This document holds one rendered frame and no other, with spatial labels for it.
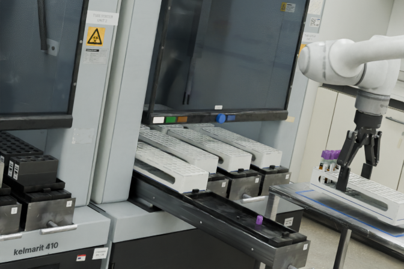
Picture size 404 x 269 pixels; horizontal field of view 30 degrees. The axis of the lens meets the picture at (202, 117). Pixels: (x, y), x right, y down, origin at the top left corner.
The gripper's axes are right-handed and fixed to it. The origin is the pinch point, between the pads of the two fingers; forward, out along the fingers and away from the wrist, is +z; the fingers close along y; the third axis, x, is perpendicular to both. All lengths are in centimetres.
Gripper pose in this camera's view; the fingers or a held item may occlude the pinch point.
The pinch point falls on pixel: (353, 181)
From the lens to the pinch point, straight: 217.7
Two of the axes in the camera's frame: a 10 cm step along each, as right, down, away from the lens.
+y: 7.3, -0.1, 6.9
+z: -1.8, 9.6, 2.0
